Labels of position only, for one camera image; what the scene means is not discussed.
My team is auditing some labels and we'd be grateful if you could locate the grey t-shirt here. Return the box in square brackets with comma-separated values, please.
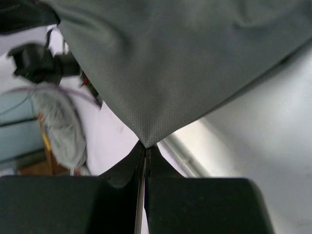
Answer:
[0, 0, 312, 149]

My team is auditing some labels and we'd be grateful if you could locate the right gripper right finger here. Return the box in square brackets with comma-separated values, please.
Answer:
[144, 147, 274, 234]

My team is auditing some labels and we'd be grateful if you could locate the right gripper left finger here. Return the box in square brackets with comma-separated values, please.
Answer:
[0, 142, 146, 234]

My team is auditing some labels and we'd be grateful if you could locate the aluminium table edge rail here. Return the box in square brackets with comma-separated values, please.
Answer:
[158, 126, 244, 178]

